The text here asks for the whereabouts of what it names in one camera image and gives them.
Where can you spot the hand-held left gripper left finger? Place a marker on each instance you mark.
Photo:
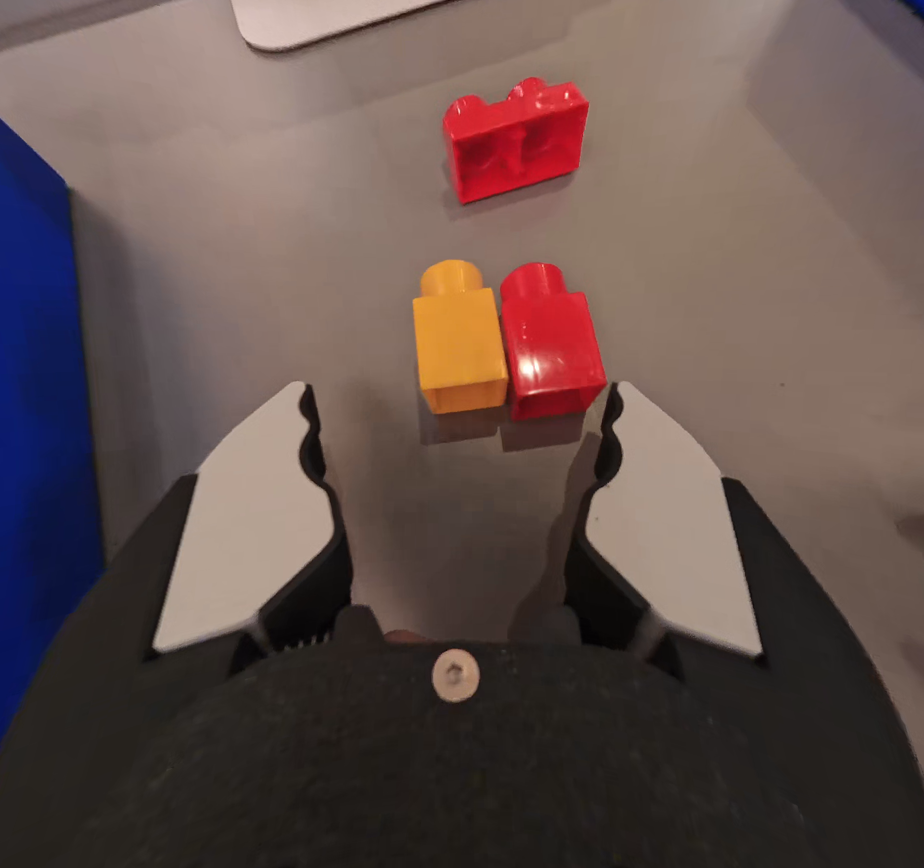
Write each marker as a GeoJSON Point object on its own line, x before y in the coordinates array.
{"type": "Point", "coordinates": [245, 536]}

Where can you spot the yellow single-stud toy block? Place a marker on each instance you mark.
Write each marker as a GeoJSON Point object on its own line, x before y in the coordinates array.
{"type": "Point", "coordinates": [458, 341]}

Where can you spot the red two-stud toy block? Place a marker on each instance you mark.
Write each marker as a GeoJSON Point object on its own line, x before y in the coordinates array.
{"type": "Point", "coordinates": [520, 146]}

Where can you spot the red single-stud toy block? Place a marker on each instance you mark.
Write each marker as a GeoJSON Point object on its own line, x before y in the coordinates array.
{"type": "Point", "coordinates": [552, 341]}

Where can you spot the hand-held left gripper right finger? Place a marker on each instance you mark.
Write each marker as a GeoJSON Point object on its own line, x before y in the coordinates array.
{"type": "Point", "coordinates": [671, 536]}

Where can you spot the grey desk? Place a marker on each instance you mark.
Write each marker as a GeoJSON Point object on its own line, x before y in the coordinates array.
{"type": "Point", "coordinates": [252, 232]}

